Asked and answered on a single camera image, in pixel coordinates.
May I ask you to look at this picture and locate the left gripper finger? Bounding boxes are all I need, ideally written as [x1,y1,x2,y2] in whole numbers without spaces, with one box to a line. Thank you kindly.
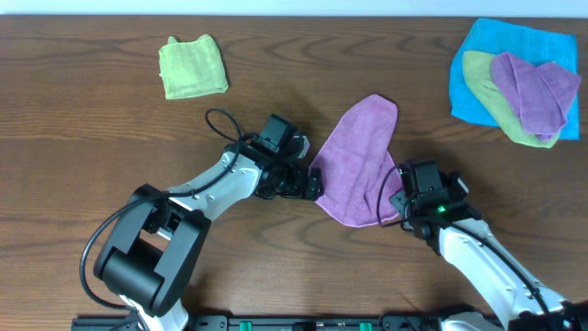
[288,135,310,160]
[307,167,323,201]

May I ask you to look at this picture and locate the purple cloth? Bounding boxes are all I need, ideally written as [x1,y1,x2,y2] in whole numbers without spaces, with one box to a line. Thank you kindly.
[311,95,402,228]
[491,52,581,142]

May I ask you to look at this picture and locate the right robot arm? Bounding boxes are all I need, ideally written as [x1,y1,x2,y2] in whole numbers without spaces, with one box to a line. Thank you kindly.
[390,165,587,330]

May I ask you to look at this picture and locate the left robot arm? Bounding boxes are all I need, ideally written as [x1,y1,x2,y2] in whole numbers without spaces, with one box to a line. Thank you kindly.
[93,133,322,330]

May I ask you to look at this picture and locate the folded green cloth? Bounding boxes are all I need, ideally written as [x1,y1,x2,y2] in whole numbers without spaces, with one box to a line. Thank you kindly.
[158,34,229,100]

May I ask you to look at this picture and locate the green cloth in pile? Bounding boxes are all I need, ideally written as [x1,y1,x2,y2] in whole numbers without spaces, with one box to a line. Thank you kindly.
[462,51,560,149]

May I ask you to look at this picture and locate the purple cloth in pile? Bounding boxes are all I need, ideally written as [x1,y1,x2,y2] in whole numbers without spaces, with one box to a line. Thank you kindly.
[491,52,581,142]

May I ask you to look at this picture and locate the blue cloth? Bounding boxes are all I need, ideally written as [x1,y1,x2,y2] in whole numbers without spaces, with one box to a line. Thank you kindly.
[449,18,580,141]

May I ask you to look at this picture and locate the right black cable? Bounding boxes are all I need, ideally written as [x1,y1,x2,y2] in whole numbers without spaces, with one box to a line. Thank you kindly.
[375,163,560,331]

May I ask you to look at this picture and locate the black cable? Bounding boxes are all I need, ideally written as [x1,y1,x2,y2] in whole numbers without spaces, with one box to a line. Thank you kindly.
[375,163,560,331]
[78,108,258,312]

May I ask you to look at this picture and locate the left black cable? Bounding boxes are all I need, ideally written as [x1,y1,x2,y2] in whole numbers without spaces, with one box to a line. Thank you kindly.
[78,108,258,312]

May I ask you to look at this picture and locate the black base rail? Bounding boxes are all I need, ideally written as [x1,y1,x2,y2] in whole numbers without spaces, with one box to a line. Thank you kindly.
[70,314,442,331]

